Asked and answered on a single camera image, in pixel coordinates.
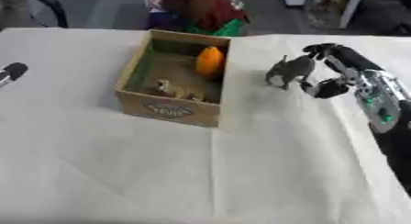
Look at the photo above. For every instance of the white furniture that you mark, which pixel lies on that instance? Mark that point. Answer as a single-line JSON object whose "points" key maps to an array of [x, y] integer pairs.
{"points": [[321, 2]]}

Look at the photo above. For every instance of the black chair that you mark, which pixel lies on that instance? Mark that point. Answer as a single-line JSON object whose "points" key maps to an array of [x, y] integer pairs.
{"points": [[51, 5]]}

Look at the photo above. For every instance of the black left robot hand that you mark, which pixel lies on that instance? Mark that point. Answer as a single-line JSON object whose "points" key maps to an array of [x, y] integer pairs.
{"points": [[13, 71]]}

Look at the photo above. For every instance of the orange toy fruit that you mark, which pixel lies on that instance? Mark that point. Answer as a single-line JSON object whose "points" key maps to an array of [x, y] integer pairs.
{"points": [[209, 61]]}

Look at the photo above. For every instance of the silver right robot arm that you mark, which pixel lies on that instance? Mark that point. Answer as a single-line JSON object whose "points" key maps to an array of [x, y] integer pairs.
{"points": [[382, 102]]}

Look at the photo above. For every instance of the tan cardboard box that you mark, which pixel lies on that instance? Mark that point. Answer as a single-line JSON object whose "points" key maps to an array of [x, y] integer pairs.
{"points": [[174, 77]]}

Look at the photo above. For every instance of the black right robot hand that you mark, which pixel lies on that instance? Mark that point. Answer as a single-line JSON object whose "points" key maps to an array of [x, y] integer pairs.
{"points": [[348, 58]]}

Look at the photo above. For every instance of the grey toy animal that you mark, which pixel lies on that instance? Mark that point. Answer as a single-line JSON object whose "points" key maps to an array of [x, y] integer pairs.
{"points": [[291, 70]]}

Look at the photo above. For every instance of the tan toy animal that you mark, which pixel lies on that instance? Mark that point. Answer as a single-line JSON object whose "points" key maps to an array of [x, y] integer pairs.
{"points": [[176, 90]]}

